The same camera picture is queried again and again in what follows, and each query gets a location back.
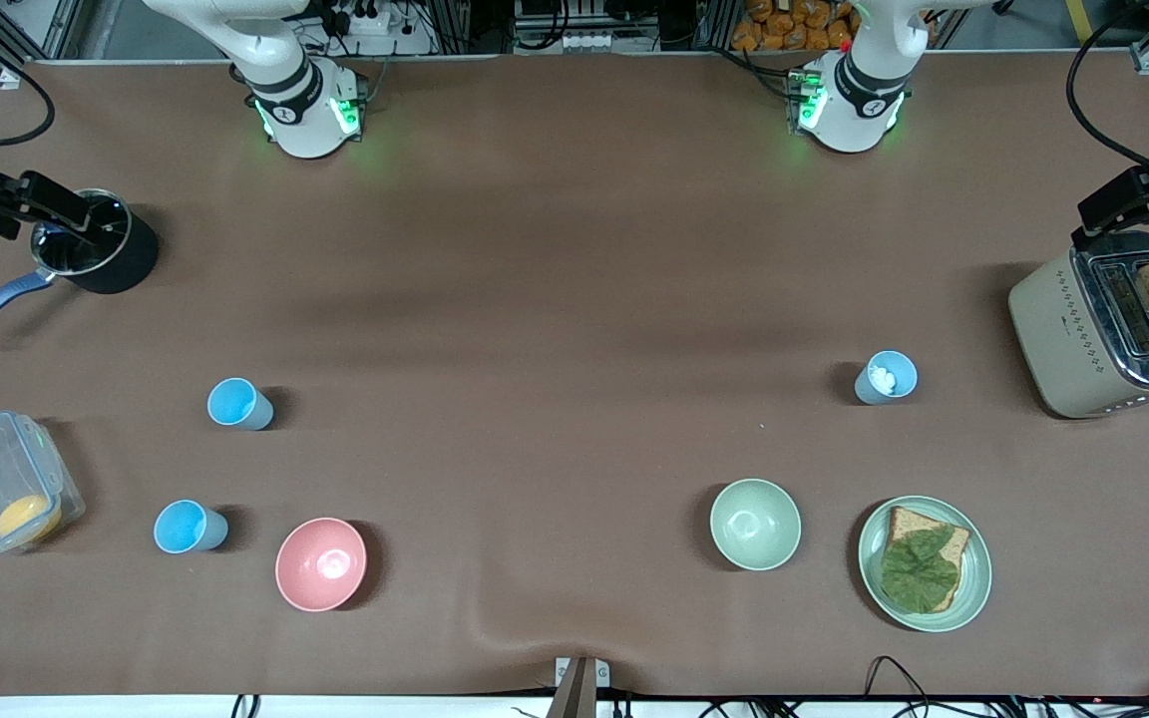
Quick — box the light blue plastic cup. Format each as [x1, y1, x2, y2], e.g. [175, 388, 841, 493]
[206, 377, 275, 432]
[153, 499, 230, 554]

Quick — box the grey-blue plastic cup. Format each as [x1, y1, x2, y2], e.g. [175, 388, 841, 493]
[854, 350, 919, 406]

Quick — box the beige and chrome toaster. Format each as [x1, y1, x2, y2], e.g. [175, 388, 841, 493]
[1008, 230, 1149, 420]

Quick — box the orange round food item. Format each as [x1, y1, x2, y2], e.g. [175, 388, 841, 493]
[0, 494, 63, 542]

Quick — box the bag of orange snacks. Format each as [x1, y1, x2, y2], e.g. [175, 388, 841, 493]
[730, 0, 857, 53]

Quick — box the brown bread slice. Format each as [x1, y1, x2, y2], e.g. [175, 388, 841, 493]
[884, 506, 972, 613]

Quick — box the pale green plate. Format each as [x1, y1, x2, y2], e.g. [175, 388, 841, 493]
[857, 495, 993, 633]

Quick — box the green lettuce leaf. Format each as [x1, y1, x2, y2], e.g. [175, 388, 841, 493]
[880, 527, 961, 613]

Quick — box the pink bowl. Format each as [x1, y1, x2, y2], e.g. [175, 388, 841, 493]
[275, 517, 369, 612]

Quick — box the pale green bowl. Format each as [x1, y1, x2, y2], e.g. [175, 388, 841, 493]
[709, 479, 803, 572]

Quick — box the brown table mat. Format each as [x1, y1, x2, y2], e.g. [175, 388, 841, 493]
[0, 52, 1149, 699]

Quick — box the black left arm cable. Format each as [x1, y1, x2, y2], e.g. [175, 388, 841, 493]
[1065, 0, 1149, 186]

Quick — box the black pot with blue handle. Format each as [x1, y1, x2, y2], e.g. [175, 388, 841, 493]
[0, 187, 161, 343]

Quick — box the black looped floor cable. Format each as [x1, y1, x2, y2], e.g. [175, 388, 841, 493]
[864, 654, 935, 718]

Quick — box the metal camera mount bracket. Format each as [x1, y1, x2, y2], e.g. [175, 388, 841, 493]
[547, 655, 611, 718]

